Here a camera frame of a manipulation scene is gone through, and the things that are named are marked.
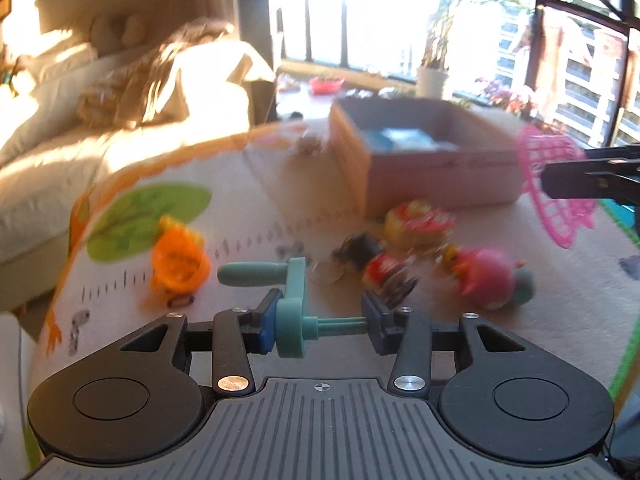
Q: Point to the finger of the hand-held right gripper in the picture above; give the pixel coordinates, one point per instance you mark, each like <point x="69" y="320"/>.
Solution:
<point x="575" y="177"/>

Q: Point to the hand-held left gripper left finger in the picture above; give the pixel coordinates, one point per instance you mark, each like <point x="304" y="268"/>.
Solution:
<point x="267" y="322"/>

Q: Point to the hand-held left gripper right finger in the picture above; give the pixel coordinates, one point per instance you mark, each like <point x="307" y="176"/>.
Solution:
<point x="377" y="325"/>

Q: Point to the pink plastic toy basket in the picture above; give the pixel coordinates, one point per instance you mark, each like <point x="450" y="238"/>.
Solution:
<point x="550" y="150"/>

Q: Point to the orange plastic toy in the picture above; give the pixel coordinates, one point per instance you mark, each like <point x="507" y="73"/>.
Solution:
<point x="180" y="260"/>

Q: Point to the pink and teal toy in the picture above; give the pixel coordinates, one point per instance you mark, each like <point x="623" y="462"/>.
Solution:
<point x="487" y="272"/>

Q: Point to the cardboard box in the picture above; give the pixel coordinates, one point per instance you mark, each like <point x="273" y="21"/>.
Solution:
<point x="425" y="180"/>

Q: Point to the small red toy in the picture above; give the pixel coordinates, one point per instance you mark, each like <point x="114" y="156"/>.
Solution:
<point x="387" y="272"/>

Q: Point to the small dark toy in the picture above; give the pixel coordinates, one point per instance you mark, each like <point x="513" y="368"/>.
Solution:
<point x="360" y="250"/>

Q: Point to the red and yellow toy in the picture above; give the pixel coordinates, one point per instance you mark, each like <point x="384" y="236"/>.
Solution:
<point x="417" y="225"/>

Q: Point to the orange hanging baby clothes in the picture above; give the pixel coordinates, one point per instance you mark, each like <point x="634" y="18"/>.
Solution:
<point x="550" y="60"/>

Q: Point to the printed play mat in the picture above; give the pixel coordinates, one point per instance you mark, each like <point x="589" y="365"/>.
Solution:
<point x="240" y="200"/>

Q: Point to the white plant pot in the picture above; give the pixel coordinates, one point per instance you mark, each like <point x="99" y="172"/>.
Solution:
<point x="432" y="82"/>

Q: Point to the blue and white book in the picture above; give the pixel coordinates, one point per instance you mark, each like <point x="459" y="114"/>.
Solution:
<point x="400" y="140"/>

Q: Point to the small beige toy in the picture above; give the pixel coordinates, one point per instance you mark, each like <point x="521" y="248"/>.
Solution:
<point x="310" y="145"/>

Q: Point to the palm plant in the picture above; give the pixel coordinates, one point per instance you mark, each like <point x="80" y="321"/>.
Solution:
<point x="455" y="25"/>

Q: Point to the red plastic basin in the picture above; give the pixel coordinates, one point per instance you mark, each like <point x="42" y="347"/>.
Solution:
<point x="326" y="85"/>

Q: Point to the beige crumpled blanket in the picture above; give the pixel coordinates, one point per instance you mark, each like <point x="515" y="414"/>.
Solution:
<point x="150" y="80"/>

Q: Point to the bed with beige blanket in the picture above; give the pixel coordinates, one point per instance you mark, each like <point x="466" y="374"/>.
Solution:
<point x="45" y="160"/>

